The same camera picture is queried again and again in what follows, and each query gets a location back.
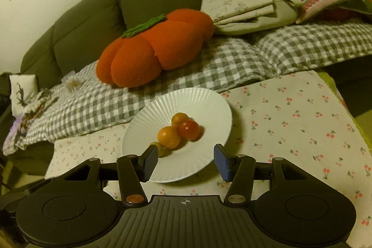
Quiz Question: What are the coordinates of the olive green sofa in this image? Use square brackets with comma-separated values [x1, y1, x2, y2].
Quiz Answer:
[20, 0, 303, 83]

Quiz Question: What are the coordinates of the grey checkered blanket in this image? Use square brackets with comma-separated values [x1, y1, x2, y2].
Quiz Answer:
[3, 22, 372, 156]

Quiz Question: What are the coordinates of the small embroidered white pillow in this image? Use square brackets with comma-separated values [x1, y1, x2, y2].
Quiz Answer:
[9, 74, 39, 116]

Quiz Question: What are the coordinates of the cherry print cloth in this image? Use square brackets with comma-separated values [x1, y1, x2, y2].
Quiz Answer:
[45, 69, 372, 248]

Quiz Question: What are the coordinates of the white ribbed plate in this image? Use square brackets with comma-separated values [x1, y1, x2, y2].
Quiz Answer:
[122, 88, 233, 183]

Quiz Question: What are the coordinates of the orange cherry tomato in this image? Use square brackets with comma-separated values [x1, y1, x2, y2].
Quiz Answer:
[171, 112, 188, 128]
[157, 126, 181, 149]

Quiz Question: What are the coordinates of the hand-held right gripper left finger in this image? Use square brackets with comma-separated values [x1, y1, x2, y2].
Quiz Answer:
[60, 145, 159, 205]

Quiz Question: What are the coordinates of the purple patterned cloth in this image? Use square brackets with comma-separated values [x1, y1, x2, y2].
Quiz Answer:
[3, 88, 59, 155]

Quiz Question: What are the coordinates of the folded floral sheet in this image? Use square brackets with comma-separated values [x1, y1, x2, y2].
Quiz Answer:
[200, 0, 304, 35]

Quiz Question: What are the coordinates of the orange pumpkin plush pillow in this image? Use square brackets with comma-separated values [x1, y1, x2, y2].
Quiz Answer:
[96, 9, 216, 88]

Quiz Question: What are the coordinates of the red cherry tomato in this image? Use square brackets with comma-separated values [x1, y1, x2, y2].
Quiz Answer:
[178, 119, 201, 141]

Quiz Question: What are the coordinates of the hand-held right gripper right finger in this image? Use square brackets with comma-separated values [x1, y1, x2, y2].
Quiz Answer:
[213, 144, 311, 204]

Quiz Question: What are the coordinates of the yellow-green cherry tomato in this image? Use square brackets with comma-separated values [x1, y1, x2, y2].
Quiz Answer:
[149, 142, 172, 158]

